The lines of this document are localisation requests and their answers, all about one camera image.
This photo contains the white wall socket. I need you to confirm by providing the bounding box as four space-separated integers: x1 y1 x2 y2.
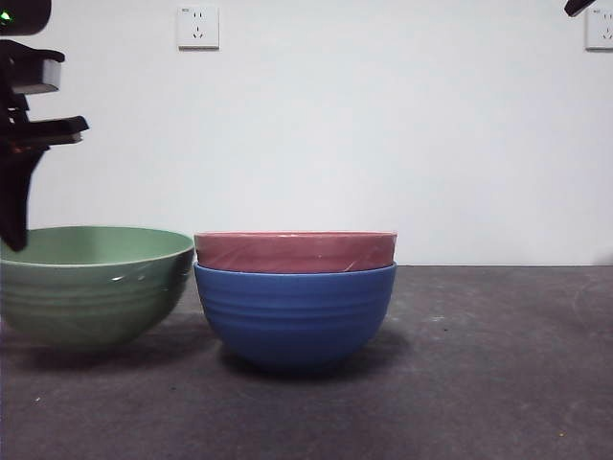
177 5 221 51
584 7 613 52

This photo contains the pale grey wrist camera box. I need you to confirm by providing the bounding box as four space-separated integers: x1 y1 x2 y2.
9 50 66 96

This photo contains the green ribbed bowl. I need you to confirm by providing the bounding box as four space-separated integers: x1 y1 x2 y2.
0 225 195 355

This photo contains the blue ribbed bowl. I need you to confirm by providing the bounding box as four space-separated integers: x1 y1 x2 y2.
193 262 398 373

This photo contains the red ribbed bowl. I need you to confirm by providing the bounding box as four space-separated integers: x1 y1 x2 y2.
193 230 399 274

